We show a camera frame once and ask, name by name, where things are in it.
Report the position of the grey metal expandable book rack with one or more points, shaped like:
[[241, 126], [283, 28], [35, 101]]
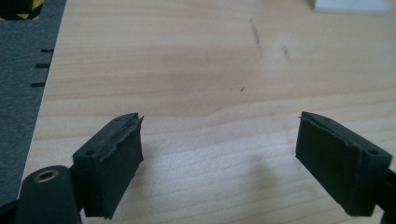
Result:
[[348, 6]]

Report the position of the black stand with striped base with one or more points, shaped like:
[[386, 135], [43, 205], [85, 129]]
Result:
[[18, 7]]

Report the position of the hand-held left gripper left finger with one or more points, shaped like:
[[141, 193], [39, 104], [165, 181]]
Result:
[[109, 174]]

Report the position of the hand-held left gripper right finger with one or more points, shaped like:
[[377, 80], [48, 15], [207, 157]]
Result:
[[336, 161]]

